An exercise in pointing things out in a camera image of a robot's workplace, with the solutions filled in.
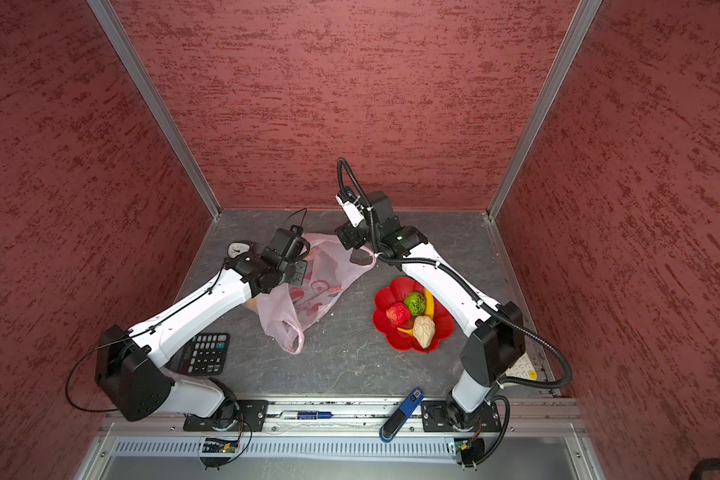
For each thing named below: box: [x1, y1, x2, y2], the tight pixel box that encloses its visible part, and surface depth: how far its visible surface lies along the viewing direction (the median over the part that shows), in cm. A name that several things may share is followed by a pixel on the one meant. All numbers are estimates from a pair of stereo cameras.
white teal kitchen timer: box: [226, 241, 251, 259], surface depth 105 cm
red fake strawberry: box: [385, 302, 411, 326], surface depth 89 cm
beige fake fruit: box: [413, 315, 436, 349], surface depth 84 cm
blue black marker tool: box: [379, 387, 425, 443], surface depth 74 cm
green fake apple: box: [404, 292, 427, 316], surface depth 91 cm
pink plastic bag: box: [257, 234, 377, 355], surface depth 85 cm
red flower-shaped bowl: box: [372, 277, 426, 353], surface depth 91 cm
